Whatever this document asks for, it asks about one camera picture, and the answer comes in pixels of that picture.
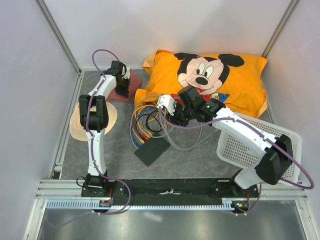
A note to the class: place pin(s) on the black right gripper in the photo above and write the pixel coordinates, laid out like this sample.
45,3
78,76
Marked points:
175,119

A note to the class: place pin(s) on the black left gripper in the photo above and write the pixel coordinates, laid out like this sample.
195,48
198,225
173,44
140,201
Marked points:
125,92

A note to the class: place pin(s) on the black network switch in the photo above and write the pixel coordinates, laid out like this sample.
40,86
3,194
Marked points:
152,149

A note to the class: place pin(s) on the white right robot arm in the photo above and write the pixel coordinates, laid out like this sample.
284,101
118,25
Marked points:
205,110

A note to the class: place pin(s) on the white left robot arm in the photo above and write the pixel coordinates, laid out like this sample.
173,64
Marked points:
94,118

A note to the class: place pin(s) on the red cloth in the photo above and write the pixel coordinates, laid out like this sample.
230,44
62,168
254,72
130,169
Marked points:
135,82

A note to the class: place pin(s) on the white plastic basket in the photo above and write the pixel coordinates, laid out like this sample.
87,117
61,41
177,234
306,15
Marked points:
261,156

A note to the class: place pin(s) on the peach bucket hat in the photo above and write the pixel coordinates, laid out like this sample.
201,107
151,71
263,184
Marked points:
78,132

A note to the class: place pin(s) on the orange Mickey Mouse pillow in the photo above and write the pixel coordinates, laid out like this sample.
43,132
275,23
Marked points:
233,79

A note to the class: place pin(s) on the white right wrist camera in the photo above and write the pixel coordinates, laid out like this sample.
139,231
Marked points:
167,102

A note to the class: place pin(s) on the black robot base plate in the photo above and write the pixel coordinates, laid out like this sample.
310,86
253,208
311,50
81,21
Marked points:
177,189

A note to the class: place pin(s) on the grey slotted cable duct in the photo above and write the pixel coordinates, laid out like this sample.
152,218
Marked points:
96,204

